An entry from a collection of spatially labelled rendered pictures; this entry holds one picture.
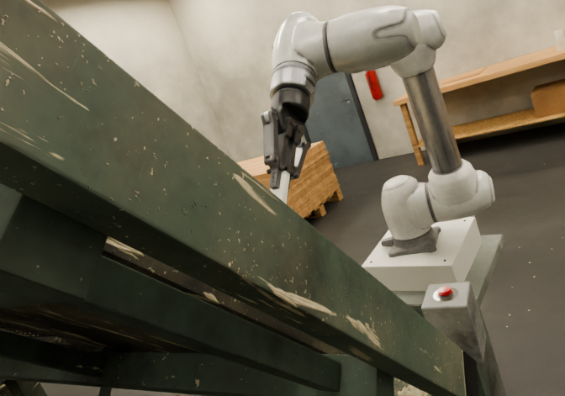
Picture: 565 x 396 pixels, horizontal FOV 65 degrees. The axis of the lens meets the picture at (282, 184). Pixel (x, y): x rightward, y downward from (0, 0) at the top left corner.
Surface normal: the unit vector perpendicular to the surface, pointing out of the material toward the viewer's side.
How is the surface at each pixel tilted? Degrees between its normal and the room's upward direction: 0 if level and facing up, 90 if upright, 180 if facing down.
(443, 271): 90
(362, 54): 112
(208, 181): 90
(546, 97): 90
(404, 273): 90
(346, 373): 39
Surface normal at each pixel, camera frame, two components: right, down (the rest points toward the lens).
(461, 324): -0.44, 0.36
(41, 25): 0.83, -0.19
